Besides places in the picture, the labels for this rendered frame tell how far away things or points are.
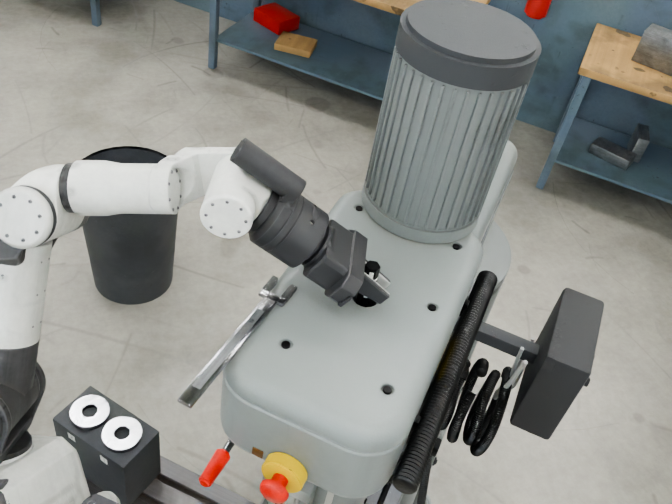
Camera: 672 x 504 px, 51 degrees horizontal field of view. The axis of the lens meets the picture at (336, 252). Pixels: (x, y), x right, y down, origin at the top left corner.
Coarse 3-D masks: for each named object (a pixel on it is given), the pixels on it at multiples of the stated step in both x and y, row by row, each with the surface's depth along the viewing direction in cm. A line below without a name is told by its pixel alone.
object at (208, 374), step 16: (272, 288) 99; (288, 288) 99; (272, 304) 96; (256, 320) 93; (240, 336) 91; (224, 352) 89; (208, 368) 87; (192, 384) 84; (208, 384) 85; (192, 400) 83
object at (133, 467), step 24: (72, 408) 164; (96, 408) 166; (120, 408) 168; (72, 432) 162; (96, 432) 162; (120, 432) 163; (144, 432) 164; (96, 456) 161; (120, 456) 159; (144, 456) 164; (96, 480) 170; (120, 480) 162; (144, 480) 170
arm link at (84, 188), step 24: (48, 168) 89; (72, 168) 88; (96, 168) 88; (120, 168) 89; (144, 168) 88; (48, 192) 87; (72, 192) 88; (96, 192) 88; (120, 192) 88; (144, 192) 88; (72, 216) 92; (48, 240) 89
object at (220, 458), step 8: (224, 448) 100; (216, 456) 99; (224, 456) 99; (208, 464) 98; (216, 464) 98; (224, 464) 99; (208, 472) 97; (216, 472) 97; (200, 480) 96; (208, 480) 96
